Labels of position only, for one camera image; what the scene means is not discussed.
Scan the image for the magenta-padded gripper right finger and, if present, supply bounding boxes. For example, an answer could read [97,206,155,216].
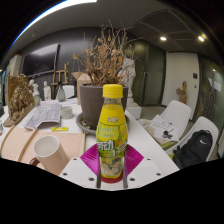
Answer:
[123,143,167,190]

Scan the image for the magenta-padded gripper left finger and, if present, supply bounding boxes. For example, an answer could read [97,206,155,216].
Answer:
[59,143,101,190]

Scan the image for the yellow drink bottle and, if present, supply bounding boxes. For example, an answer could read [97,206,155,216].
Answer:
[95,83,129,180]

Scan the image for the flat round red coaster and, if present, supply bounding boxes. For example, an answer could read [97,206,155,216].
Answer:
[100,174,124,184]

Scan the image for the grey plant saucer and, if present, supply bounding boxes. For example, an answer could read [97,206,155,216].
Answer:
[75,112,101,136]

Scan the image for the loose papers on chair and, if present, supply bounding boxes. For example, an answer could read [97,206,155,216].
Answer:
[151,114,180,143]

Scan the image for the small yellow packet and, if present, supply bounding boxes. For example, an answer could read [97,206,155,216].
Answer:
[50,126,70,132]

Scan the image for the black backpack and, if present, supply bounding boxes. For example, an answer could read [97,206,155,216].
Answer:
[172,129,214,169]

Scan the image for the stack of white dishes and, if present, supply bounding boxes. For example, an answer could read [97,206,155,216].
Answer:
[59,105,75,120]

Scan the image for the white plastic chair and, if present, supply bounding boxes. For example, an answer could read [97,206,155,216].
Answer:
[138,99,193,148]
[61,84,76,100]
[164,115,220,169]

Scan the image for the printed paper sheets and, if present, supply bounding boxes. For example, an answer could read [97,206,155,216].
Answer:
[23,103,63,131]

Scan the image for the dried plant in grey pot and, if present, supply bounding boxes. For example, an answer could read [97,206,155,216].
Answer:
[68,21,141,129]

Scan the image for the beige wooden drawing board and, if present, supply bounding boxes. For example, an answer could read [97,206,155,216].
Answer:
[0,125,87,168]

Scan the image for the white bottle with green label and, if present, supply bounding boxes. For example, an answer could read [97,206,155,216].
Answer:
[32,87,42,107]

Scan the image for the wooden figurine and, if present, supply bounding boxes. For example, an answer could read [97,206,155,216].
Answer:
[175,80,188,105]

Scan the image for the white plaster bust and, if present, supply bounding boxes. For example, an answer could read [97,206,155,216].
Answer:
[43,80,53,101]
[28,78,37,92]

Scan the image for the brown cardboard box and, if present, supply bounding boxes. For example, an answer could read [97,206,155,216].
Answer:
[70,71,93,106]

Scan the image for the wooden easel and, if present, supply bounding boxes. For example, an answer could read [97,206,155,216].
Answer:
[50,63,69,100]

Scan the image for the white cabinet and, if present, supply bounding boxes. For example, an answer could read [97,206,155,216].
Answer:
[4,54,23,78]

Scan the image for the long ceiling light panel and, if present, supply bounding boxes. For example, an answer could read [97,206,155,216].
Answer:
[9,0,98,48]

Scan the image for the white mug with brown handle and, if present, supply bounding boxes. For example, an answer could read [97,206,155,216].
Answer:
[28,134,71,177]

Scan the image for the black wall screen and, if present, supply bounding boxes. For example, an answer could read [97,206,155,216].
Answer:
[20,43,60,77]

